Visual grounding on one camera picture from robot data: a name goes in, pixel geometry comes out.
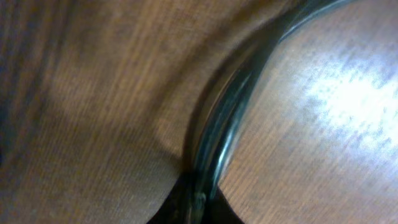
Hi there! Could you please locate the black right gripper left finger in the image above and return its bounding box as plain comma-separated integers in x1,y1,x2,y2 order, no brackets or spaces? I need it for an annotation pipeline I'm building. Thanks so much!
147,173,193,224

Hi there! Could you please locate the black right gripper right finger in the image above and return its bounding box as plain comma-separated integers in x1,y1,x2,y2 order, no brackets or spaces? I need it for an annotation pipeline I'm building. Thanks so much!
205,187,244,224

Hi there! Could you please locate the thick black USB cable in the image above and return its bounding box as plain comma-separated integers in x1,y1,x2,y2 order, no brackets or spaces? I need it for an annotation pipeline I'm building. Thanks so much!
182,0,355,224

